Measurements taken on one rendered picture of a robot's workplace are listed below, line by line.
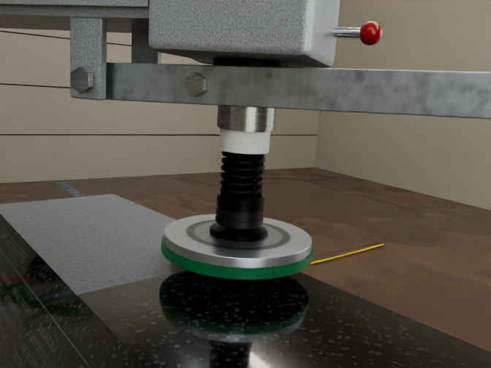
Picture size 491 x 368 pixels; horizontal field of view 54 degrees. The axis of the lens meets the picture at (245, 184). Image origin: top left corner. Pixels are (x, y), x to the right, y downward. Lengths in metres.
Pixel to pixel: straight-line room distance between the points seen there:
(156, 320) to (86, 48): 0.36
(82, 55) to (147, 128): 5.23
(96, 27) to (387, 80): 0.37
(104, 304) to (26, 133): 4.93
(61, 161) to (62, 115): 0.49
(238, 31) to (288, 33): 0.06
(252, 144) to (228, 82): 0.09
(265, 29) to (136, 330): 0.36
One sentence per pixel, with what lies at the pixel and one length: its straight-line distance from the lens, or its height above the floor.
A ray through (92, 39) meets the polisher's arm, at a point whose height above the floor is 1.16.
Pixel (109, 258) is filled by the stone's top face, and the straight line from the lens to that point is 0.76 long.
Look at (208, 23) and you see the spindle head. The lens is 0.59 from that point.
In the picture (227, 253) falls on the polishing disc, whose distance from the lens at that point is 0.62.
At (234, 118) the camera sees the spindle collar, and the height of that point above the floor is 1.07.
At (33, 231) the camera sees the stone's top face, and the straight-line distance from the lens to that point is 0.91.
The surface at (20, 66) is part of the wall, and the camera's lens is 5.46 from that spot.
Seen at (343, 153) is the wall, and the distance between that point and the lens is 7.12.
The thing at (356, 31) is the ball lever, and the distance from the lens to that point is 0.72.
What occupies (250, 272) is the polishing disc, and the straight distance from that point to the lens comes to 0.61.
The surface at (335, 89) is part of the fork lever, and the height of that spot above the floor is 1.12.
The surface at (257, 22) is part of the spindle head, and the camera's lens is 0.57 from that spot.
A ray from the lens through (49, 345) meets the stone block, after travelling 0.63.
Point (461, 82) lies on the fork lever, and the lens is 0.59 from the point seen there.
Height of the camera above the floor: 1.11
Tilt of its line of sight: 11 degrees down
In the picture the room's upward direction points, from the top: 4 degrees clockwise
